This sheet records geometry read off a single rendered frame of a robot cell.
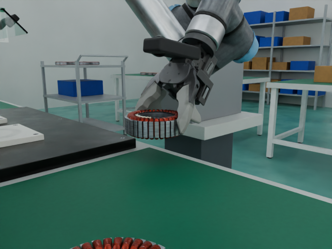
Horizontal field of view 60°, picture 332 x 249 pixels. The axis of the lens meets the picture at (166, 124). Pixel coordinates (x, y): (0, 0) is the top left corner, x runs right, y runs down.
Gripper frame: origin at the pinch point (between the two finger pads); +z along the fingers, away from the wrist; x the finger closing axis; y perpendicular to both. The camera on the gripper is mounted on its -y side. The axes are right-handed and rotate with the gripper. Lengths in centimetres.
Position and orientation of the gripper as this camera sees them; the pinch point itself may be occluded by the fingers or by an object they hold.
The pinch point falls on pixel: (152, 125)
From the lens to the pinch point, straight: 53.2
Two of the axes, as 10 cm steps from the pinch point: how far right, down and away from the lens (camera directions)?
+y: 5.7, 4.5, 6.8
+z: -4.2, 8.8, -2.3
